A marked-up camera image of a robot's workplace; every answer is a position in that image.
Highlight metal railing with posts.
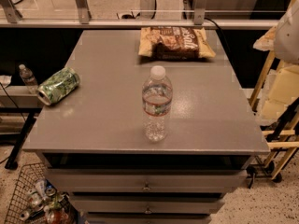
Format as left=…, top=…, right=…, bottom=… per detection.
left=1, top=0, right=278, bottom=30

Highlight grey drawer cabinet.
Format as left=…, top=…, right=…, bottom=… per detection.
left=24, top=30, right=269, bottom=224

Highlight clear plastic water bottle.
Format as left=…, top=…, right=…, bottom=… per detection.
left=142, top=65, right=173, bottom=142

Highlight green soda can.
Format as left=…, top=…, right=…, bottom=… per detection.
left=36, top=67, right=80, bottom=105

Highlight cans in basket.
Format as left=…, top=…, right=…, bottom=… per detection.
left=19, top=178, right=72, bottom=224

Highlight brown chip bag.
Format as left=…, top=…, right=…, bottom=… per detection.
left=138, top=26, right=216, bottom=60

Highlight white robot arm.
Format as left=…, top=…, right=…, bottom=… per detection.
left=274, top=0, right=299, bottom=64

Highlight yellow wheeled cart frame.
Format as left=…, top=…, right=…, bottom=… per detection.
left=247, top=0, right=299, bottom=183

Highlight small background water bottle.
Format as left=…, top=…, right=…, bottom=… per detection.
left=19, top=64, right=38, bottom=94

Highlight wire basket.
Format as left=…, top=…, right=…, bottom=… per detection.
left=4, top=163, right=77, bottom=224

